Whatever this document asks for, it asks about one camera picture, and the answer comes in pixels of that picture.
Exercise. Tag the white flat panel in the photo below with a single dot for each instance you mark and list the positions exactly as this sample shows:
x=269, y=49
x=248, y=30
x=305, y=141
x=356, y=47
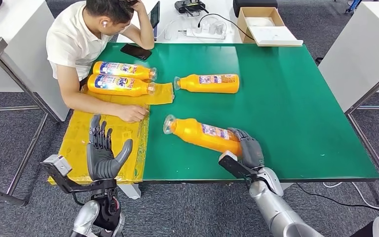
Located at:
x=274, y=34

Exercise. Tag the yellow taped cardboard sheet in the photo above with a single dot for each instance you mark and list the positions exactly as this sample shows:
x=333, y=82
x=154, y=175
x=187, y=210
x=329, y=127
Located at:
x=75, y=144

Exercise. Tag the black case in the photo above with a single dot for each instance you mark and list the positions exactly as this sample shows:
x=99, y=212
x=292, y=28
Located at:
x=255, y=3

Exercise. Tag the person's right forearm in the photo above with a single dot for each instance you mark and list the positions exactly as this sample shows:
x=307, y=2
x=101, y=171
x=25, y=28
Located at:
x=91, y=108

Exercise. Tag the white power strip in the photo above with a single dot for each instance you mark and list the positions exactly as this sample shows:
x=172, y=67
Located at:
x=203, y=33

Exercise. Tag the person's left forearm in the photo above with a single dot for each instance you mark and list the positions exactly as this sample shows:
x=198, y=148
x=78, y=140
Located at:
x=143, y=31

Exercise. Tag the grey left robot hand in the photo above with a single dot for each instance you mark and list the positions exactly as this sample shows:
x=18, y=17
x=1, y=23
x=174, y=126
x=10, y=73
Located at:
x=101, y=160

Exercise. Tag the white packaging insert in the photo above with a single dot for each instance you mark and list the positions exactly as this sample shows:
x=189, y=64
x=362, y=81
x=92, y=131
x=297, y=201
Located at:
x=259, y=21

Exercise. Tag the person's right hand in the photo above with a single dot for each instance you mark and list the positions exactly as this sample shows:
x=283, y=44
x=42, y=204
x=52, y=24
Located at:
x=132, y=114

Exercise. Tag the white table foot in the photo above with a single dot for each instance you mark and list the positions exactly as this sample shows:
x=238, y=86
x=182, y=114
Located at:
x=130, y=191
x=287, y=185

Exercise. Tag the black router with antennas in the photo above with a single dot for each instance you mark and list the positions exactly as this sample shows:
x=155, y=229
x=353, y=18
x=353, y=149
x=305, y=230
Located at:
x=189, y=5

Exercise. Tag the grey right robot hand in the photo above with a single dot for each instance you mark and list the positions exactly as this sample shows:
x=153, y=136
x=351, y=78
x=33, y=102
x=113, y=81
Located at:
x=251, y=152

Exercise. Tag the person's left hand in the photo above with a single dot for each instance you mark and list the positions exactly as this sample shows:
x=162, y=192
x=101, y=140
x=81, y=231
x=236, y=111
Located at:
x=135, y=2

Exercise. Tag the green topped table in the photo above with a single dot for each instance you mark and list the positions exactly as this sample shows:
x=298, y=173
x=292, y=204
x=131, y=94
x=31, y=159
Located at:
x=291, y=108

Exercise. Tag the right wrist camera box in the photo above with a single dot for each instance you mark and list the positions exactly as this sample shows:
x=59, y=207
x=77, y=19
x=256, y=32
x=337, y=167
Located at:
x=232, y=165

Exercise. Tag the black smartphone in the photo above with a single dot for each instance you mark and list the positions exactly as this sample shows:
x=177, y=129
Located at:
x=136, y=51

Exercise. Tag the brown cardboard box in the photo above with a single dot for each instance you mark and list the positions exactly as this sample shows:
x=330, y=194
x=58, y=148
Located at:
x=241, y=23

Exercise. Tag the orange detergent bottle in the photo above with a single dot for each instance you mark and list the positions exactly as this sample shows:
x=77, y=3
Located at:
x=111, y=91
x=192, y=134
x=143, y=72
x=189, y=84

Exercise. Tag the black tablet on stand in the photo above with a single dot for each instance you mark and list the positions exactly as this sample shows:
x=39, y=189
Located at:
x=155, y=14

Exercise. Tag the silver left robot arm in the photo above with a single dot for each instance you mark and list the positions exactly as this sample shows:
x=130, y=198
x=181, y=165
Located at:
x=85, y=219

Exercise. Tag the white desk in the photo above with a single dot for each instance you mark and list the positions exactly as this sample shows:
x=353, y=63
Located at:
x=173, y=9
x=362, y=49
x=16, y=39

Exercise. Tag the white earbud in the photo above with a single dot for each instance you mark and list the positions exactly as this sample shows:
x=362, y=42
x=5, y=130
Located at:
x=104, y=23

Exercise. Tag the blue metal stand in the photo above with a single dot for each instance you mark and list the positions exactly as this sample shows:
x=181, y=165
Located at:
x=353, y=6

